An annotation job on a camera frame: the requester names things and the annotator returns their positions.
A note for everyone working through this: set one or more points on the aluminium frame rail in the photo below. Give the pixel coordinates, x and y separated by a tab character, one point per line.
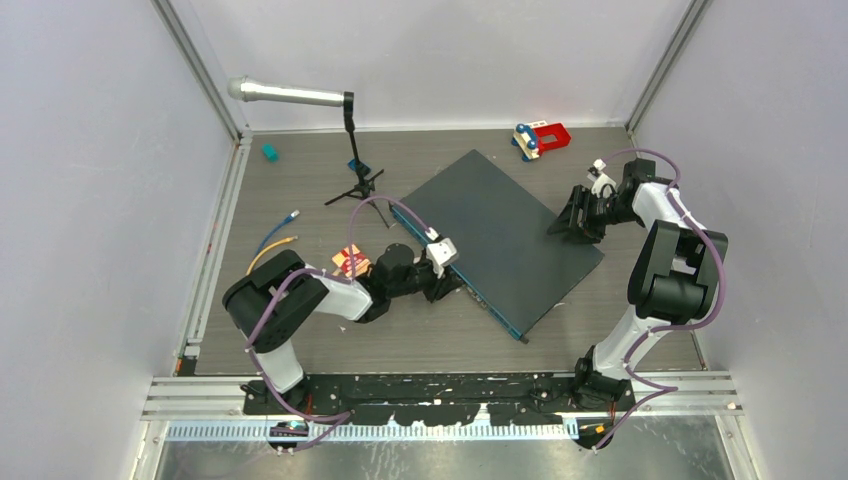
698	393

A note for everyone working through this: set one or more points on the black microphone tripod stand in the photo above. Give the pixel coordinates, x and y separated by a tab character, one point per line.
365	186

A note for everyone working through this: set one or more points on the dark grey network switch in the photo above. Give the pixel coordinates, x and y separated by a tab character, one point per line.
506	257

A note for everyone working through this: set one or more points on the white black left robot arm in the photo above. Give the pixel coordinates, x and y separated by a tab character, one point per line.
269	304

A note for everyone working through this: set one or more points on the red blue toy truck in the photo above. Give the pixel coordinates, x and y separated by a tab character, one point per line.
536	138

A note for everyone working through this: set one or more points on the teal toy block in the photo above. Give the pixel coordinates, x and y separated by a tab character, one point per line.
270	153

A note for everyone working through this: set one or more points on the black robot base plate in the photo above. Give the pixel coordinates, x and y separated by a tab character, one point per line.
508	399

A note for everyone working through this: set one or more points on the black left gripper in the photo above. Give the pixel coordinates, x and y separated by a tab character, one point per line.
442	285

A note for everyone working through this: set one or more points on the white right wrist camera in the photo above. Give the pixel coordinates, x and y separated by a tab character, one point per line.
603	186

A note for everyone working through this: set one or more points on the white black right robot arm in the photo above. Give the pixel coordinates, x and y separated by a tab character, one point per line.
674	282

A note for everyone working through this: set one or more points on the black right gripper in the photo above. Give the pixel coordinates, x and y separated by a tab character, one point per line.
588	230

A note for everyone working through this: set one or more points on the red white cigarette box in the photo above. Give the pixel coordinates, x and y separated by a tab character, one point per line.
350	262

